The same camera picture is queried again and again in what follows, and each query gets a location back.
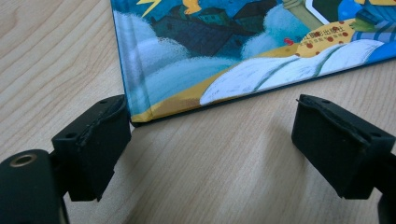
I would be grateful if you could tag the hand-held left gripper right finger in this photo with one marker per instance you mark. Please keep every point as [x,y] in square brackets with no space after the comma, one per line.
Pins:
[336,149]

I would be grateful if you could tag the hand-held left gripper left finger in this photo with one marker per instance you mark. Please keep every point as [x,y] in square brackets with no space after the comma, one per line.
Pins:
[93,146]

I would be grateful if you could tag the blue illustrated picture book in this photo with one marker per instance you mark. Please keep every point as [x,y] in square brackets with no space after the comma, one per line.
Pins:
[186,62]

